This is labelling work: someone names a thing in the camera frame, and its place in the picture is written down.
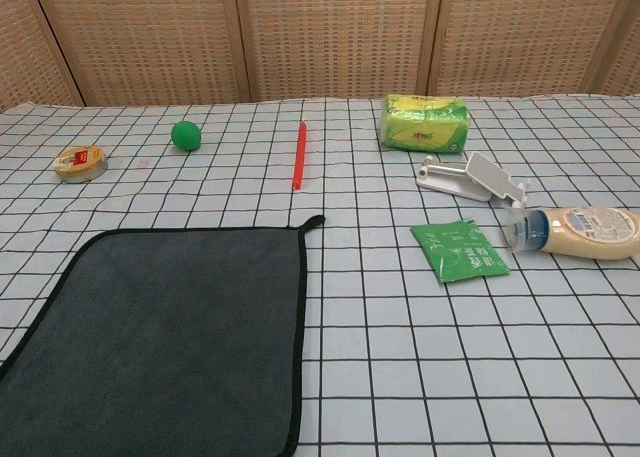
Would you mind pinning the yellow triangular cloth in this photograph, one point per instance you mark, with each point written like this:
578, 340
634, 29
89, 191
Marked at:
175, 327

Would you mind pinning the red pen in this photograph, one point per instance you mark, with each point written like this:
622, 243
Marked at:
301, 152

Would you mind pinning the green yellow tissue pack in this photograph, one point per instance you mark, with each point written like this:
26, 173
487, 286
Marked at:
425, 124

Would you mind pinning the green sachet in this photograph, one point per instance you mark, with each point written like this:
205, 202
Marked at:
460, 252

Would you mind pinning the checked tablecloth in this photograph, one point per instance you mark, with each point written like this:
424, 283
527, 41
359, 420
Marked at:
400, 352

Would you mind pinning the green ball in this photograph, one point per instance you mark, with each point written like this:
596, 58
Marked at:
186, 136

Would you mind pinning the white phone stand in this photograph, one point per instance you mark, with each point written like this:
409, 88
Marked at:
487, 174

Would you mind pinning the woven folding screen panel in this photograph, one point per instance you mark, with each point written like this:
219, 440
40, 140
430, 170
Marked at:
520, 37
150, 37
25, 52
627, 52
340, 37

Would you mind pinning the tape roll with red label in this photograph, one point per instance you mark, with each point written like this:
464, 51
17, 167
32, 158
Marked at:
80, 164

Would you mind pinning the cream sauce squeeze bottle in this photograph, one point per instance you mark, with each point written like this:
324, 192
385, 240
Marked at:
585, 229

